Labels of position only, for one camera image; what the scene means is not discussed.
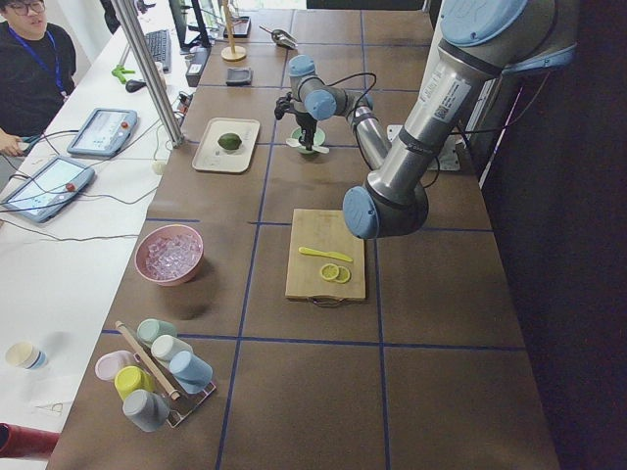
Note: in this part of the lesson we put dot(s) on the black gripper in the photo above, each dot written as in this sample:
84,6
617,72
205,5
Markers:
303,118

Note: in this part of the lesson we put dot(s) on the mint green bowl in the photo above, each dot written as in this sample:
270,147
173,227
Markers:
318,140

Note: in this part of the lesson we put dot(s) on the white spoon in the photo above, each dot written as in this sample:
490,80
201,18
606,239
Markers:
294,143

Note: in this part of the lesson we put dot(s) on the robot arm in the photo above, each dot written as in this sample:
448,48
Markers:
481,40

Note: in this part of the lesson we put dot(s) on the pink bowl with ice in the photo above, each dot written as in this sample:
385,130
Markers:
170,255

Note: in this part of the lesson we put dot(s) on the white tray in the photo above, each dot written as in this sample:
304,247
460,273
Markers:
210,157

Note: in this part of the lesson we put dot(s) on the green avocado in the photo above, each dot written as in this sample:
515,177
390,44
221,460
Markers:
230,141

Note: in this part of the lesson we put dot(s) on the grey folded cloth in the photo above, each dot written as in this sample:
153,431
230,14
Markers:
239,76

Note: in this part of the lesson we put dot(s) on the steel scoop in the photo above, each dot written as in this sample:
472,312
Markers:
281,37

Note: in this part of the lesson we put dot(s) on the wooden mug stand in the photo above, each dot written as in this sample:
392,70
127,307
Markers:
232,52

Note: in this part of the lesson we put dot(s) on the yellow plastic knife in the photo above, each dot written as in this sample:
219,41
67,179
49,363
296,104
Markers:
323,254

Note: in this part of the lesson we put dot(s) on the wooden cutting board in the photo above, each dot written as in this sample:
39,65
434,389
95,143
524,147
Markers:
323,230

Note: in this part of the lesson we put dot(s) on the lemon slice lower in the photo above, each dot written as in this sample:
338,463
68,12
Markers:
344,275

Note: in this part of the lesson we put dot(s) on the black keyboard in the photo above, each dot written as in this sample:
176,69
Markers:
158,44

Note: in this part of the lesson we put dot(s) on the teach pendant far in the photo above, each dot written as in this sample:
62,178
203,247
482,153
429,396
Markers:
104,133

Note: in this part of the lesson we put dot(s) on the teach pendant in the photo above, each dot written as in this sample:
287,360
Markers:
104,133
41,196

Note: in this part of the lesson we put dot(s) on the green cup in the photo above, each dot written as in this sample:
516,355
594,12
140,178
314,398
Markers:
150,329

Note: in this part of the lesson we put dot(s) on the white cup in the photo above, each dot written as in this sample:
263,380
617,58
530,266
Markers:
165,347

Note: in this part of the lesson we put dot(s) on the blue cup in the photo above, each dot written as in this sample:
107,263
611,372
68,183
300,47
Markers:
191,372

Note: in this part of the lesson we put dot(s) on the teach pendant near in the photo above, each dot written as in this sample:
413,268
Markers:
41,196

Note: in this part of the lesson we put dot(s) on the person in black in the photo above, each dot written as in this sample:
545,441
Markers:
38,62

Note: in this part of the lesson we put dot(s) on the yellow cup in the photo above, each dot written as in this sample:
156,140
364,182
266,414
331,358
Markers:
133,378

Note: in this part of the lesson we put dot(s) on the pink cup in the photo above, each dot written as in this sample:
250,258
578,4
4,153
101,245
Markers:
111,363

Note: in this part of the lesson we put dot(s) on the grey cup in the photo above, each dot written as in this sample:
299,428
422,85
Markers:
147,410

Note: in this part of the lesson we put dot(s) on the paper cup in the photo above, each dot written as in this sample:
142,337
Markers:
25,355

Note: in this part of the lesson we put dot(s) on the red object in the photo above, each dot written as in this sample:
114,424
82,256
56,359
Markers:
27,443

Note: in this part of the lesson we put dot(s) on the white pillar mount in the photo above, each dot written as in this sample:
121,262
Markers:
448,157

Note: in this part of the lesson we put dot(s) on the aluminium frame post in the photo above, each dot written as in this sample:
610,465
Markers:
131,27

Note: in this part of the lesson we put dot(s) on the cup rack with wooden handle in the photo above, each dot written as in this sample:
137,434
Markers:
181,404

